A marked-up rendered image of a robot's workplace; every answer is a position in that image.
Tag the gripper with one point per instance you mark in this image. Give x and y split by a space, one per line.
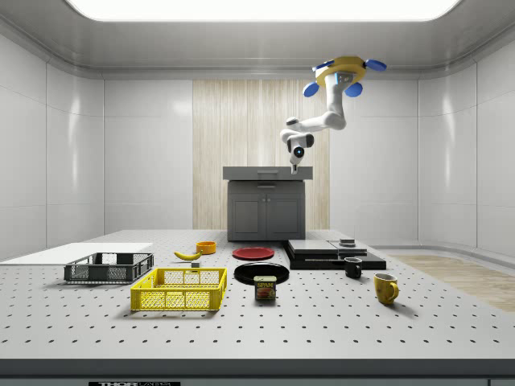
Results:
295 167

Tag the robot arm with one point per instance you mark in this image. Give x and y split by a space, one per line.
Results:
334 105

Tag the grey cabinet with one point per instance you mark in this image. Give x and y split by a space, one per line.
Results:
265 213

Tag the black stove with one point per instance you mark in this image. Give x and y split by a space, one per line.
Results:
322 257

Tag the red plate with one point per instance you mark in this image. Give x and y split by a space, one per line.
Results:
253 253

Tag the black plate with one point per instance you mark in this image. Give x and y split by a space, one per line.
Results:
249 272

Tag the drone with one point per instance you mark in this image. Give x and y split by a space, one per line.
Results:
347 64

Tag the black mug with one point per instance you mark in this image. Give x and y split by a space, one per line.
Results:
352 268

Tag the yellow bowl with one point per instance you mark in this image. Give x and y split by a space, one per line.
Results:
206 248

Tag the flat-sided can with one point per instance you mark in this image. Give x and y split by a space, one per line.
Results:
264 288

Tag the banana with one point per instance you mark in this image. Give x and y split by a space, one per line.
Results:
187 255

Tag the yellow mug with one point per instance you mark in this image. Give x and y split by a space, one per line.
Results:
384 290

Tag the yellow basket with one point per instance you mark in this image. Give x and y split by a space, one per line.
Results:
177 299

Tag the dark grey basket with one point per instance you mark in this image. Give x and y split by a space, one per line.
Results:
80 272

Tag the white board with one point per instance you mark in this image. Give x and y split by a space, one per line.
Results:
60 252

